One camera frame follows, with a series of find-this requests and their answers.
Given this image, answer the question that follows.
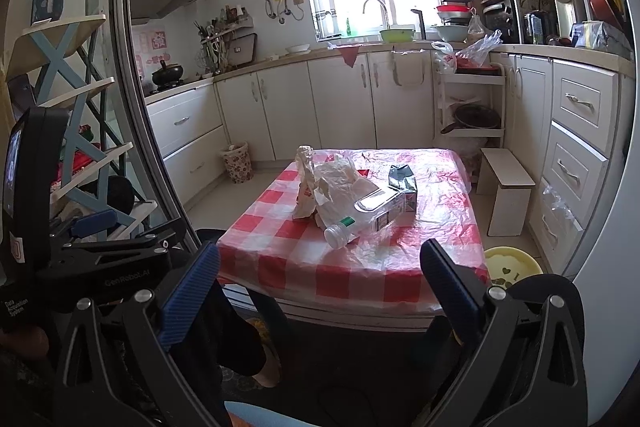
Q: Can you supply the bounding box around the white tiered storage rack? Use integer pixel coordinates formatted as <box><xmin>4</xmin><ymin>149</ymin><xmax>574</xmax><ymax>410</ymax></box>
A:
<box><xmin>432</xmin><ymin>63</ymin><xmax>506</xmax><ymax>155</ymax></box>

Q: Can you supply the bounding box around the black wok on rack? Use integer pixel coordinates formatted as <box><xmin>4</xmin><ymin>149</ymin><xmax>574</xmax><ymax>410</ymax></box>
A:
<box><xmin>440</xmin><ymin>104</ymin><xmax>501</xmax><ymax>134</ymax></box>

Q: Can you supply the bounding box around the small white stool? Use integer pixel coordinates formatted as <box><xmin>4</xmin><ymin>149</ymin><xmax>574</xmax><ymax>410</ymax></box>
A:
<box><xmin>476</xmin><ymin>147</ymin><xmax>535</xmax><ymax>237</ymax></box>

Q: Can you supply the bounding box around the blue white folding shelf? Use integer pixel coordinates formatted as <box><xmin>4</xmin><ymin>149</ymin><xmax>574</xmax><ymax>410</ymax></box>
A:
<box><xmin>6</xmin><ymin>14</ymin><xmax>134</xmax><ymax>225</ymax></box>

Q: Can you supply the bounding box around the yellow trash bin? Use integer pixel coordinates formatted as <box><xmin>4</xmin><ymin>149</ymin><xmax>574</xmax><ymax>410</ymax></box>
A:
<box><xmin>485</xmin><ymin>246</ymin><xmax>544</xmax><ymax>289</ymax></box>

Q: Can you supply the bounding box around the blue green milk carton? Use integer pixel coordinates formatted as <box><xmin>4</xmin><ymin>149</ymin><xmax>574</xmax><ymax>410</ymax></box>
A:
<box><xmin>387</xmin><ymin>164</ymin><xmax>418</xmax><ymax>217</ymax></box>

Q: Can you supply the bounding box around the white plastic bag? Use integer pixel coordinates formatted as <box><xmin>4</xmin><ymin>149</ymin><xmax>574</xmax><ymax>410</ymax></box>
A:
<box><xmin>293</xmin><ymin>145</ymin><xmax>378</xmax><ymax>228</ymax></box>

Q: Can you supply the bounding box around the floral waste basket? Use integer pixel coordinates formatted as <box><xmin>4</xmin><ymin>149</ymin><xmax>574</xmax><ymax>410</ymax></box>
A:
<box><xmin>220</xmin><ymin>142</ymin><xmax>254</xmax><ymax>183</ymax></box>

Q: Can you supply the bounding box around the clear plastic water bottle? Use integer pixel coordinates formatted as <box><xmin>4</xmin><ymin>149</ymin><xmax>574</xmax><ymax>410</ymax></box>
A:
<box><xmin>324</xmin><ymin>188</ymin><xmax>404</xmax><ymax>249</ymax></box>

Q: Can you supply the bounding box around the black pot on stove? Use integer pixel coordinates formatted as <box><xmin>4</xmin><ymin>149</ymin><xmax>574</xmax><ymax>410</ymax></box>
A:
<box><xmin>152</xmin><ymin>60</ymin><xmax>183</xmax><ymax>89</ymax></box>

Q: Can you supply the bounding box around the green wash basin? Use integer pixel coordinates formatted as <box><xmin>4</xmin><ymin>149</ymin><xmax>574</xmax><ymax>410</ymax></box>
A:
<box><xmin>380</xmin><ymin>28</ymin><xmax>414</xmax><ymax>43</ymax></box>

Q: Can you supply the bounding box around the white kettle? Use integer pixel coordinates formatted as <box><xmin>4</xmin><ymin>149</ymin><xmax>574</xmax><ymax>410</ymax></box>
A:
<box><xmin>553</xmin><ymin>0</ymin><xmax>587</xmax><ymax>38</ymax></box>

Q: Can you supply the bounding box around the chrome kitchen faucet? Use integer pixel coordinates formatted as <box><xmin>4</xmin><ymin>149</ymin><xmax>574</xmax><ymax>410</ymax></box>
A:
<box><xmin>361</xmin><ymin>0</ymin><xmax>392</xmax><ymax>32</ymax></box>

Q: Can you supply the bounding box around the red white checkered tablecloth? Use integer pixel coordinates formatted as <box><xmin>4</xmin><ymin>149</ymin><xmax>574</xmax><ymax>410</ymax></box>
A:
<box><xmin>217</xmin><ymin>148</ymin><xmax>488</xmax><ymax>313</ymax></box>

